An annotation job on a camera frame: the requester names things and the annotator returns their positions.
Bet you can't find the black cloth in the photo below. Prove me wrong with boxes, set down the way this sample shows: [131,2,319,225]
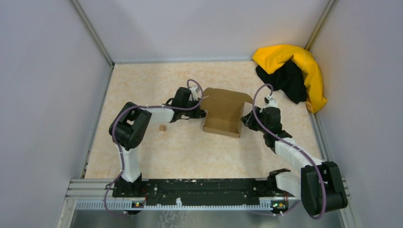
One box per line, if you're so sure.
[255,59,307,104]

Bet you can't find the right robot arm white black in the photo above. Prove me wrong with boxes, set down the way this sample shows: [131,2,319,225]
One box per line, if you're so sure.
[241,107,348,219]

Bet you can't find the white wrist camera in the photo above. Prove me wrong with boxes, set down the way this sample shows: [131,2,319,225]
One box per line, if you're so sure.
[264,96,278,108]
[189,85,200,101]

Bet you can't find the brown cardboard box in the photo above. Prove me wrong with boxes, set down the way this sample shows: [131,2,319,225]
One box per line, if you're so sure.
[200,87,252,138]

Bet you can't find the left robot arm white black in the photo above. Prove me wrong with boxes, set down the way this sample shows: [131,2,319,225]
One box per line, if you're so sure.
[109,85,206,197]

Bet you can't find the yellow cloth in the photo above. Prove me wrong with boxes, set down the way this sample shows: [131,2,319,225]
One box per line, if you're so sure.
[252,44,327,114]

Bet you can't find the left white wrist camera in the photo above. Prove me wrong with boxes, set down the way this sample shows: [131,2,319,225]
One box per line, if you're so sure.
[189,85,200,101]

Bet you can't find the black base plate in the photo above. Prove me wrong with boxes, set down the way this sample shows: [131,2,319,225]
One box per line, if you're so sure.
[112,178,290,206]

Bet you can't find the aluminium front rail frame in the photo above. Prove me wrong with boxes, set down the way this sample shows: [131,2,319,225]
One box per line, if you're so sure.
[58,178,362,228]

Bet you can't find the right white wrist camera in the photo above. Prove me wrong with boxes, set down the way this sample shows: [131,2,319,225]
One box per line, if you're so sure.
[264,96,278,108]

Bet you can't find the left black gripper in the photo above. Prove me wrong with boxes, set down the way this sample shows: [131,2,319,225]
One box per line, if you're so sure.
[182,98,208,119]

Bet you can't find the right corner aluminium post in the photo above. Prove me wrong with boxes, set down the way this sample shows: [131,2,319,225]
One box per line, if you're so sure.
[304,0,339,51]

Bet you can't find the small brown cardboard scrap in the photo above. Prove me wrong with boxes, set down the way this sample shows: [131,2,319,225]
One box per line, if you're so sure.
[159,124,166,132]

